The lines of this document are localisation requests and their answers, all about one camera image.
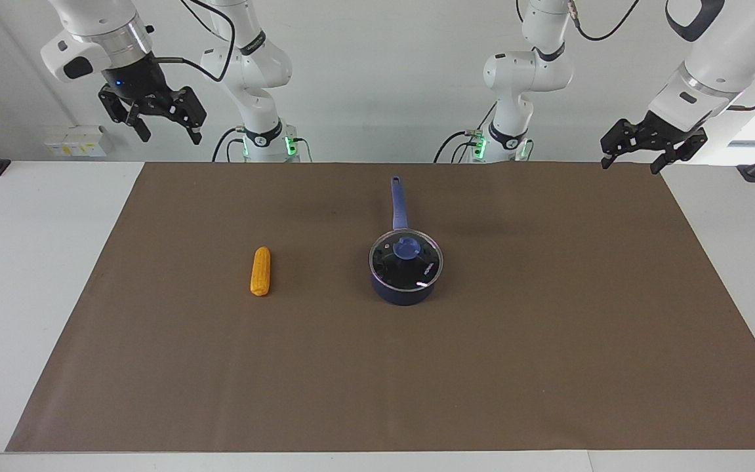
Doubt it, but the yellow corn cob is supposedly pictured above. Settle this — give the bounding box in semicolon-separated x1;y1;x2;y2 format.
249;246;272;297

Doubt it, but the glass lid with blue knob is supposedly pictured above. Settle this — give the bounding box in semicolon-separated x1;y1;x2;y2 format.
369;229;443;290

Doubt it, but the dark blue saucepan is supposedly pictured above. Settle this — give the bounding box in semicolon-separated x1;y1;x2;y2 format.
369;176;444;307

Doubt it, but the brown table mat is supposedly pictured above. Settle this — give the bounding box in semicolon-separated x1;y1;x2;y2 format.
5;162;755;453

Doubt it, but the white wall socket box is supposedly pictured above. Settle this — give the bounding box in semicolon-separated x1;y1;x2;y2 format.
44;125;114;159

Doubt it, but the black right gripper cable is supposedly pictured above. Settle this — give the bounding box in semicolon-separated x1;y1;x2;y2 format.
153;0;237;83

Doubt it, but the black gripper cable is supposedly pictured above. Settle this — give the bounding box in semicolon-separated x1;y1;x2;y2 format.
153;0;237;83
515;0;755;112

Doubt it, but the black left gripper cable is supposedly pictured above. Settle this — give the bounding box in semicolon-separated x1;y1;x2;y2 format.
515;0;755;112

